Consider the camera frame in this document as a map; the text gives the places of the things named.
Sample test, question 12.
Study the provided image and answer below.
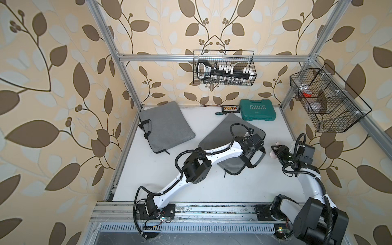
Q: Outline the grey laptop bag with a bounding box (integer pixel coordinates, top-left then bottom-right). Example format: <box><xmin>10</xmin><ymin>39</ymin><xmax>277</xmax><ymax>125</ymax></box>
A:
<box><xmin>199</xmin><ymin>113</ymin><xmax>265</xmax><ymax>176</ymax></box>
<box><xmin>138</xmin><ymin>102</ymin><xmax>196</xmax><ymax>154</ymax></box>

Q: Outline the pink computer mouse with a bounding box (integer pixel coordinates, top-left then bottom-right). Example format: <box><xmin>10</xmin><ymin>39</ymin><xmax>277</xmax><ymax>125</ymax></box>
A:
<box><xmin>270</xmin><ymin>141</ymin><xmax>280</xmax><ymax>159</ymax></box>

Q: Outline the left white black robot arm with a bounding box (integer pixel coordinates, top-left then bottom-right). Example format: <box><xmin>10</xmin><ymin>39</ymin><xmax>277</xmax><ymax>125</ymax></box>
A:
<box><xmin>132</xmin><ymin>122</ymin><xmax>266</xmax><ymax>239</ymax></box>

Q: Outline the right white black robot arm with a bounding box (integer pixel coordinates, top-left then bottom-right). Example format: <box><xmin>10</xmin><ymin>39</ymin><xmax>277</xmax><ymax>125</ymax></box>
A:
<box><xmin>254</xmin><ymin>133</ymin><xmax>349</xmax><ymax>245</ymax></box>

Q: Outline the green plastic tool case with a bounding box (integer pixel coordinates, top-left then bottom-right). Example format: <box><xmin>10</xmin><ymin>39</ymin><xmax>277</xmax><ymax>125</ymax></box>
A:
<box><xmin>239</xmin><ymin>99</ymin><xmax>276</xmax><ymax>121</ymax></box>

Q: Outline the black screwdriver bit set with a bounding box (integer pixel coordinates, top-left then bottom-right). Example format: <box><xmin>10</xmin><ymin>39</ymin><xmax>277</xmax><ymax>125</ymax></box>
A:
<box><xmin>215</xmin><ymin>105</ymin><xmax>241</xmax><ymax>115</ymax></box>

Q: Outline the red item in basket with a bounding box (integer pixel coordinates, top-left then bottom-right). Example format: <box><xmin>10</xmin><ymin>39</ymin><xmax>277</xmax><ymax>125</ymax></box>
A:
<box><xmin>300</xmin><ymin>88</ymin><xmax>313</xmax><ymax>98</ymax></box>

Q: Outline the right black wire basket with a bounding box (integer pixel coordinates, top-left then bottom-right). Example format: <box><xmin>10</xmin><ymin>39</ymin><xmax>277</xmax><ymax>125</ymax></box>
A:
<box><xmin>290</xmin><ymin>63</ymin><xmax>372</xmax><ymax>133</ymax></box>

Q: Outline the black wire basket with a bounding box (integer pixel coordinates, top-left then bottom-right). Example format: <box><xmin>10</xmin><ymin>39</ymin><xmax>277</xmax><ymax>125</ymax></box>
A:
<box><xmin>193</xmin><ymin>49</ymin><xmax>257</xmax><ymax>86</ymax></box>
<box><xmin>290</xmin><ymin>63</ymin><xmax>372</xmax><ymax>133</ymax></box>

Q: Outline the back black wire basket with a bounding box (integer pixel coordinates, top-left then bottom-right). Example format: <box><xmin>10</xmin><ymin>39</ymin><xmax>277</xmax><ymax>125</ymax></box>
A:
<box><xmin>193</xmin><ymin>49</ymin><xmax>257</xmax><ymax>86</ymax></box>

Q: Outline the black socket holder rail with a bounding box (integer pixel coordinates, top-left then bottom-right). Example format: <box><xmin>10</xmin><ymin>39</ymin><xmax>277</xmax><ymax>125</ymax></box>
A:
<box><xmin>194</xmin><ymin>59</ymin><xmax>257</xmax><ymax>80</ymax></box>

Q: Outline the aluminium frame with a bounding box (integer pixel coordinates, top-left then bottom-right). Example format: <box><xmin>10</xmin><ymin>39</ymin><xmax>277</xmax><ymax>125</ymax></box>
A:
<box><xmin>79</xmin><ymin>0</ymin><xmax>392</xmax><ymax>245</ymax></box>

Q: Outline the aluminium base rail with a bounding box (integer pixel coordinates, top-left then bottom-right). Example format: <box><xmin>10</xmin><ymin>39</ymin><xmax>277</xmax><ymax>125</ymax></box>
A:
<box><xmin>90</xmin><ymin>202</ymin><xmax>293</xmax><ymax>234</ymax></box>

